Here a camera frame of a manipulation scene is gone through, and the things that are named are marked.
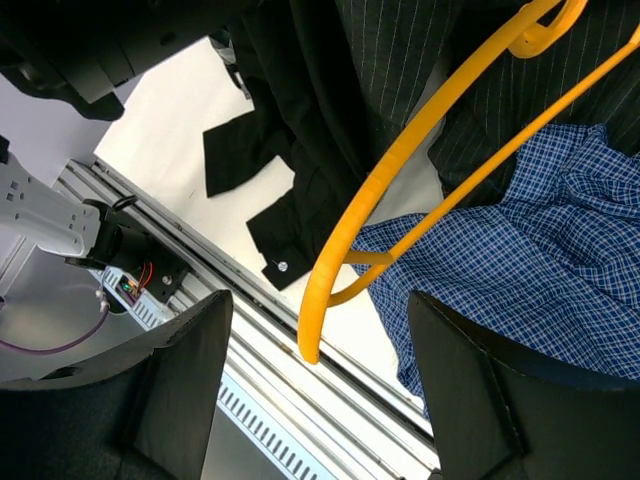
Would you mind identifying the light blue checked shirt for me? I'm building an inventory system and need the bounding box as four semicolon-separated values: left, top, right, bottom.
368;124;639;397

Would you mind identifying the aluminium mounting rail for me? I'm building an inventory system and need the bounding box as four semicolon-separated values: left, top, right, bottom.
56;161;439;479

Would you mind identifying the dark pinstripe shirt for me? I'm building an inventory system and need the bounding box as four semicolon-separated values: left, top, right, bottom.
338;1;639;191

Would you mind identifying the yellow hanger of checked shirt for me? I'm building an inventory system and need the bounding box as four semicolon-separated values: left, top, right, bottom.
297;0;639;365

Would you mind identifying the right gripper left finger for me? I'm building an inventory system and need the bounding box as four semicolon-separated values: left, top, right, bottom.
1;290;233;479

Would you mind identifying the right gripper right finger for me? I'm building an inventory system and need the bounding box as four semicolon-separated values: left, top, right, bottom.
408;292;639;479

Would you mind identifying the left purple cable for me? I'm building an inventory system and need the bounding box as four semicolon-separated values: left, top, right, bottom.
0;294;109;357

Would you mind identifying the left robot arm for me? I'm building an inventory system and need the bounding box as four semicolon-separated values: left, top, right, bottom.
1;1;246;273

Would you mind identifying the black long sleeve shirt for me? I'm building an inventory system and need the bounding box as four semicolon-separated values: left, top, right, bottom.
203;1;375;290

